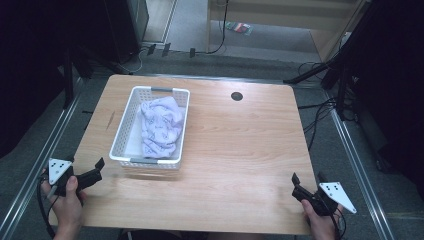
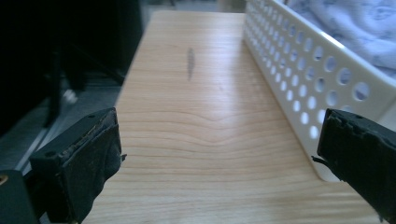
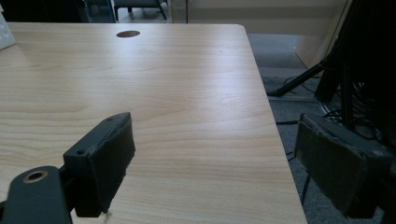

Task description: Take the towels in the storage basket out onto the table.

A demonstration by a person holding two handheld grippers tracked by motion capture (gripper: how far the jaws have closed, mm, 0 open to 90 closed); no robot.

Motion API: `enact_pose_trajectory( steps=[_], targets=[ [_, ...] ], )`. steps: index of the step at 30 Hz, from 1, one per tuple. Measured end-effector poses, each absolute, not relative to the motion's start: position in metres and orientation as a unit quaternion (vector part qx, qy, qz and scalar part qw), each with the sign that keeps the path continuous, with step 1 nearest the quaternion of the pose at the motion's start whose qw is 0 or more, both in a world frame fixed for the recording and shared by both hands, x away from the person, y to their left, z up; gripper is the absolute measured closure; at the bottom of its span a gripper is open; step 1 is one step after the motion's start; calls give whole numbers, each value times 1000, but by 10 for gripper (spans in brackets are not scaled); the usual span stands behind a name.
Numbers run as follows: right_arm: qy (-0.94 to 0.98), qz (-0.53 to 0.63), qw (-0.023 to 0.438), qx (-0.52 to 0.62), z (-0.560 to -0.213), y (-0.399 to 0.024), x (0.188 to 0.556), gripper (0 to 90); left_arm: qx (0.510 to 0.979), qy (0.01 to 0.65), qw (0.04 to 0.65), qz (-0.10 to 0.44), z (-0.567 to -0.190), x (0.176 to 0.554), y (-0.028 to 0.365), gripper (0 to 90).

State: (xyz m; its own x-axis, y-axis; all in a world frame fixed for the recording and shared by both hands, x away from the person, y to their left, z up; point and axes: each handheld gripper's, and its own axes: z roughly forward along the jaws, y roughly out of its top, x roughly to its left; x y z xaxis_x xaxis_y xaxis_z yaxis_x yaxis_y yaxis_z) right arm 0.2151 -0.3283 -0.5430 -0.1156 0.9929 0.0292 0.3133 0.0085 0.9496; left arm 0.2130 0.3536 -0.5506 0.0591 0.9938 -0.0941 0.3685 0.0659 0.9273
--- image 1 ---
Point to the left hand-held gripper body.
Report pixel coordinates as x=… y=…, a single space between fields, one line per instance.
x=57 y=169

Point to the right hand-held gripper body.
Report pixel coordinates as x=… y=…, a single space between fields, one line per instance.
x=336 y=195

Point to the white perforated plastic basket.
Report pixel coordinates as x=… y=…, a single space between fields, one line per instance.
x=123 y=127

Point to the lilac patterned cloth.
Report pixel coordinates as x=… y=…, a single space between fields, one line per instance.
x=161 y=126

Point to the person's right hand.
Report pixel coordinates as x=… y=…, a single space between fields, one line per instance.
x=320 y=225

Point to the person's left hand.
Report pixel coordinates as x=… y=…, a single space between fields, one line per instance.
x=68 y=210

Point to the black metal stand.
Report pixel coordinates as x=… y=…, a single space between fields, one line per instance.
x=68 y=80
x=342 y=93

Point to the dark curtain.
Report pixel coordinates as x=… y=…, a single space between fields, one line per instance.
x=393 y=83

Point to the light wooden shelf unit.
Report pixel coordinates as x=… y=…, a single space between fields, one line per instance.
x=326 y=36

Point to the black cabinet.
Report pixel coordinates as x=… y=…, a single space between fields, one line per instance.
x=125 y=26

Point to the colourful flat packet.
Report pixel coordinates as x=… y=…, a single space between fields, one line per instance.
x=239 y=28

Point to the aluminium rail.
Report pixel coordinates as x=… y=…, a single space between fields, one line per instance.
x=353 y=160
x=55 y=136

